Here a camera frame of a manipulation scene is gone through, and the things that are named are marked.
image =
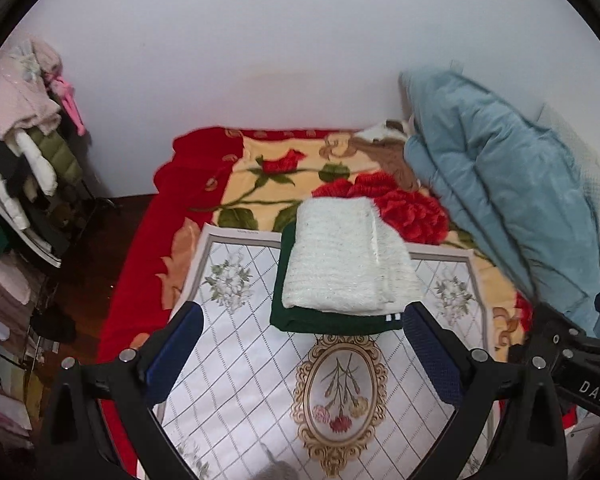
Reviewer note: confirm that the green folded cloth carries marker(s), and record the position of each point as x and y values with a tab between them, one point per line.
0	240

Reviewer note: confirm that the white floral checked mat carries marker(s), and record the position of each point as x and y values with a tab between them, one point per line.
240	360

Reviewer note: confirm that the white puffer jacket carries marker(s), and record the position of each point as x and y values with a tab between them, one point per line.
37	167

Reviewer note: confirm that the pink fuzzy garment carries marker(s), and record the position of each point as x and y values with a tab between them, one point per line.
25	95

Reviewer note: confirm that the clothes rack with garments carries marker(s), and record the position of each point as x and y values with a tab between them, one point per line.
45	220

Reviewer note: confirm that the dark green garment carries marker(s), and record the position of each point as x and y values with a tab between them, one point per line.
290	321

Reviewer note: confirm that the light blue duvet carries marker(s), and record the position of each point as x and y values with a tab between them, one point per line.
490	170

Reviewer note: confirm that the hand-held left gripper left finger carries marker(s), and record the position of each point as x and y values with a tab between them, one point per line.
177	347

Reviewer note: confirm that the olive puffer jacket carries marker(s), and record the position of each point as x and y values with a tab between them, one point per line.
60	156

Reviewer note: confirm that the black round object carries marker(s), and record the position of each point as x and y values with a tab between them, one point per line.
52	325

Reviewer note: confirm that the red floral blanket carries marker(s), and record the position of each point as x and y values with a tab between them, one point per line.
145	240

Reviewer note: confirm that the white fluffy sweater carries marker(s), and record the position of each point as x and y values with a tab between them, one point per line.
340	255

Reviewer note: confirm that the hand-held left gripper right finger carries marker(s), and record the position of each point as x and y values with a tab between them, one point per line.
432	355

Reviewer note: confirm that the white brown cloth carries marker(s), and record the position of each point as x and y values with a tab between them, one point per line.
380	131

